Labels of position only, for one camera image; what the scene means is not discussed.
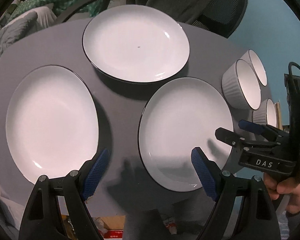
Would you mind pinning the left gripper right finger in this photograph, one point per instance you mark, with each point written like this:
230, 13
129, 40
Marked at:
257, 218

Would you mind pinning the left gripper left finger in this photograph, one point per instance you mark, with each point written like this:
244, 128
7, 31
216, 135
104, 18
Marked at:
42, 217

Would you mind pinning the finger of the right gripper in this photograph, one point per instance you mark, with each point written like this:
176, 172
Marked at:
235, 140
268, 132

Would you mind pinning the white ribbed bowl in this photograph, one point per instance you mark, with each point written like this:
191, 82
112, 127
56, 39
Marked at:
240, 86
266, 114
256, 64

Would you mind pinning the white plate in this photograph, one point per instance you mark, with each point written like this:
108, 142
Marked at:
181, 115
51, 123
136, 44

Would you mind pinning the white plate top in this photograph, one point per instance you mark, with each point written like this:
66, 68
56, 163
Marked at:
136, 44

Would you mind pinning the person's right hand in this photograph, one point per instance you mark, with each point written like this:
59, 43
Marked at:
289, 186

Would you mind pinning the red cardboard box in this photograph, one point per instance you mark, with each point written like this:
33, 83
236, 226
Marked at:
113, 234

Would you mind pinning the black mesh office chair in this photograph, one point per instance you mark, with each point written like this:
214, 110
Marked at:
221, 17

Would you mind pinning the grey quilted duvet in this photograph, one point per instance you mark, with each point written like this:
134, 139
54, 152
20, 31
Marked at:
16, 31

